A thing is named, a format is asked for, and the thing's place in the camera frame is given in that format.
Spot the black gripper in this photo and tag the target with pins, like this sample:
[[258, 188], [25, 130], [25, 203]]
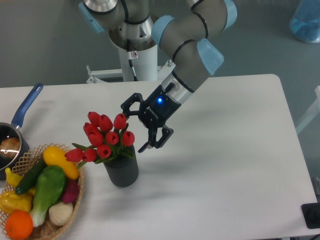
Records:
[[153, 113]]

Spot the red tulip bouquet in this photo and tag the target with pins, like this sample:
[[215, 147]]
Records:
[[110, 140]]

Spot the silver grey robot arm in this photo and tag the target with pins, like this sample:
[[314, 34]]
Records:
[[137, 34]]

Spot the dark grey ribbed vase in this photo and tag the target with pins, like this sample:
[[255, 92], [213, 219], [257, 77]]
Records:
[[123, 171]]

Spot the yellow squash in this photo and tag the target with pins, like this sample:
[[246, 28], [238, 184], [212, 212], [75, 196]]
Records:
[[55, 156]]

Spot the purple red onion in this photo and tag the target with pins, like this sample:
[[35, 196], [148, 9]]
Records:
[[71, 192]]

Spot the green bok choy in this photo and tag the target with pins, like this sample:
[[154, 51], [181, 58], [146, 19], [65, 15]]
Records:
[[48, 188]]

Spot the white garlic bulb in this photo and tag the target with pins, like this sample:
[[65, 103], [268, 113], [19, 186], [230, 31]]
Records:
[[60, 213]]

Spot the green cucumber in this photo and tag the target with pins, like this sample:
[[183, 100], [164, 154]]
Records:
[[29, 180]]

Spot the brown bread roll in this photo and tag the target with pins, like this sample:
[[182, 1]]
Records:
[[9, 148]]

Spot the yellow banana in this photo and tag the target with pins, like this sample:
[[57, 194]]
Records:
[[13, 179]]

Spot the yellow bell pepper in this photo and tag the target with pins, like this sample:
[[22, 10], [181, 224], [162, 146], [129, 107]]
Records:
[[10, 202]]

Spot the orange fruit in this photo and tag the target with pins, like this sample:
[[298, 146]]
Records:
[[19, 225]]

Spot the blue translucent container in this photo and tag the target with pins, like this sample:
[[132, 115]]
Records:
[[305, 23]]

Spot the black device at edge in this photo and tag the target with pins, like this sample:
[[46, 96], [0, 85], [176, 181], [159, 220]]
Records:
[[311, 214]]

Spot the blue handled saucepan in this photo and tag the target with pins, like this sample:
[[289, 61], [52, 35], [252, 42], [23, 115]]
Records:
[[8, 130]]

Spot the white frame at right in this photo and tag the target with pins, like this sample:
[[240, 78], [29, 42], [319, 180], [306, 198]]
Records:
[[312, 111]]

